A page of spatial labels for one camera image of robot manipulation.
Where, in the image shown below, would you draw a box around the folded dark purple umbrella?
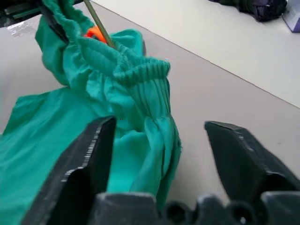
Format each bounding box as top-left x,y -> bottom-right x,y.
208,0 -> 288,23

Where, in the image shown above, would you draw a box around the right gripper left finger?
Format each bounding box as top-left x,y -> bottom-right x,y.
20,116 -> 117,225

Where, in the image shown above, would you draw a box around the green shorts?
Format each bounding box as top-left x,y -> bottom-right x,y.
0,0 -> 183,225

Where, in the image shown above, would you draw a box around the thin wire clothes hanger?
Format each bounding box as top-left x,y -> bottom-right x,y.
83,0 -> 118,50

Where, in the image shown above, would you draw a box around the purple tissue box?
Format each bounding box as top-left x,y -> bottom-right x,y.
282,0 -> 300,33

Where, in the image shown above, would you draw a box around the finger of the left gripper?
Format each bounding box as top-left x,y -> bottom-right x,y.
38,4 -> 69,44

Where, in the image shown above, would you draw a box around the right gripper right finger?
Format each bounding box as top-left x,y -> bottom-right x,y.
204,120 -> 300,204

